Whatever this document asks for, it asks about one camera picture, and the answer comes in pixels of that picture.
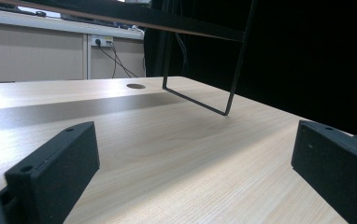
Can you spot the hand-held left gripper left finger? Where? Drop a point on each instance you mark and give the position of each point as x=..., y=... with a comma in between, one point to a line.
x=58, y=174

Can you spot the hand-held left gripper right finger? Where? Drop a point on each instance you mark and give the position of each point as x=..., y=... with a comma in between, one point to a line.
x=338, y=171

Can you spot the black two-tier shelf rack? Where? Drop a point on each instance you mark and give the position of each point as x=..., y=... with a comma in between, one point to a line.
x=167, y=18

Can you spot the black curtain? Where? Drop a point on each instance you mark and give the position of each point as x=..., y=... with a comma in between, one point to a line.
x=307, y=62

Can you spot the beige desk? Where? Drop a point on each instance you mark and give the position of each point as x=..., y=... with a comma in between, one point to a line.
x=33, y=53

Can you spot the white power strip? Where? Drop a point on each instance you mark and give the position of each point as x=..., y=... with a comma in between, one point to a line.
x=102, y=40

